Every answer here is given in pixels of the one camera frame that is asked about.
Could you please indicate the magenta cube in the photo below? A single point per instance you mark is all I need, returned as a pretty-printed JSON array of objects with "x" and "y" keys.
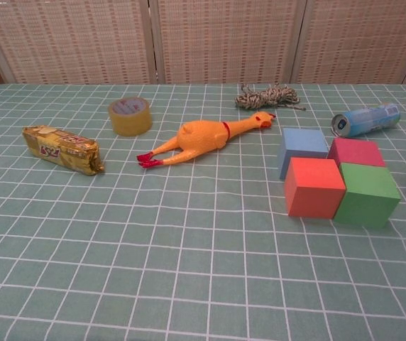
[{"x": 357, "y": 152}]

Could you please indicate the green cube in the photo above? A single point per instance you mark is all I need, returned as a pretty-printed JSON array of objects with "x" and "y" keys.
[{"x": 366, "y": 199}]

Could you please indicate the red cube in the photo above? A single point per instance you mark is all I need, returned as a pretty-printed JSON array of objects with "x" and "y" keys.
[{"x": 313, "y": 192}]

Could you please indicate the blue cube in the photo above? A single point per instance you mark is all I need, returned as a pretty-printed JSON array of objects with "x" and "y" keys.
[{"x": 302, "y": 145}]

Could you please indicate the blue drink can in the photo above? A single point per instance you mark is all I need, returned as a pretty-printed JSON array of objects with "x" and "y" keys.
[{"x": 370, "y": 119}]

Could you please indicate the woven folding screen panel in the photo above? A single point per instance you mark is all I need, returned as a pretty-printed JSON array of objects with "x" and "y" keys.
[
  {"x": 68, "y": 39},
  {"x": 362, "y": 39},
  {"x": 224, "y": 39}
]

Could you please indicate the yellow rubber chicken toy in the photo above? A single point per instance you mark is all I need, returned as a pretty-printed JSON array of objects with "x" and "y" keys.
[{"x": 199, "y": 140}]

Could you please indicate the green checkered tablecloth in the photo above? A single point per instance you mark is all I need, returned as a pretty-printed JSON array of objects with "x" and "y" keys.
[{"x": 153, "y": 248}]

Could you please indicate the yellowish packing tape roll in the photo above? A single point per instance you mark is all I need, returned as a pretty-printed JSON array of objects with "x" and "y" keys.
[{"x": 130, "y": 120}]

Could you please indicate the golden biscuit packet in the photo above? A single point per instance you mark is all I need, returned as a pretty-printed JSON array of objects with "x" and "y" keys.
[{"x": 61, "y": 149}]

